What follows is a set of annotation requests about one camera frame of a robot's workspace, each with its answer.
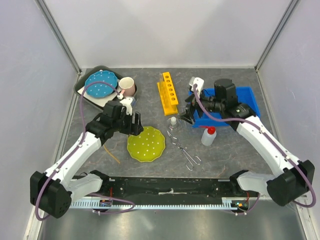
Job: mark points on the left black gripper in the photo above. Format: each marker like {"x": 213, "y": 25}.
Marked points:
{"x": 133, "y": 129}

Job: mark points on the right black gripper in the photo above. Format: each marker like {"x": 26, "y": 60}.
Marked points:
{"x": 188, "y": 116}

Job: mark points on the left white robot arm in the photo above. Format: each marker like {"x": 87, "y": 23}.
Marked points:
{"x": 54, "y": 190}

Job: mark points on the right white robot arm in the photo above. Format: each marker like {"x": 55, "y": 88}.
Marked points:
{"x": 290, "y": 180}

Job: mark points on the yellow test tube rack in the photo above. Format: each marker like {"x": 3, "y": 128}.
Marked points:
{"x": 168, "y": 96}

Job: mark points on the glass flask white stopper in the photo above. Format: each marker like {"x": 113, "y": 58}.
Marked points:
{"x": 173, "y": 124}

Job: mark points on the green dotted plate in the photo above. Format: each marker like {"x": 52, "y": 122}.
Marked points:
{"x": 147, "y": 146}

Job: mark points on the white wash bottle red cap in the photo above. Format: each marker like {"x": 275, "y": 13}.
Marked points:
{"x": 209, "y": 135}

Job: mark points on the pink mug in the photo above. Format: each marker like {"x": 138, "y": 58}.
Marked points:
{"x": 127, "y": 85}

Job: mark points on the white square plate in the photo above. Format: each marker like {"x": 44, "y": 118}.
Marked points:
{"x": 100, "y": 101}

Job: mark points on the blue dotted plate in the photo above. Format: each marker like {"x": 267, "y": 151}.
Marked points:
{"x": 102, "y": 77}

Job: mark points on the metal crucible tongs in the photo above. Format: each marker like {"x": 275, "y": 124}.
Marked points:
{"x": 190, "y": 161}

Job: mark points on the blue plastic bin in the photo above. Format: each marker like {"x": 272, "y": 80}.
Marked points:
{"x": 245, "y": 95}

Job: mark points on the grey plastic tray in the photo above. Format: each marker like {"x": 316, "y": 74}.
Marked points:
{"x": 79, "y": 87}

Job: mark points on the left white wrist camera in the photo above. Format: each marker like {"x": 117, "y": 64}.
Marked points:
{"x": 128, "y": 102}

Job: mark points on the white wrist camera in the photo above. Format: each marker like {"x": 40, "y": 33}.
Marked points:
{"x": 128, "y": 102}
{"x": 199, "y": 82}

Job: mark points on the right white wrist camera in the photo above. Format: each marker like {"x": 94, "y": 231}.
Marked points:
{"x": 199, "y": 82}

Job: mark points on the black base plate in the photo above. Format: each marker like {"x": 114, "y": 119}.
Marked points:
{"x": 171, "y": 189}

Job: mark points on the slotted cable duct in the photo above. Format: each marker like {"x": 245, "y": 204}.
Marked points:
{"x": 100, "y": 204}

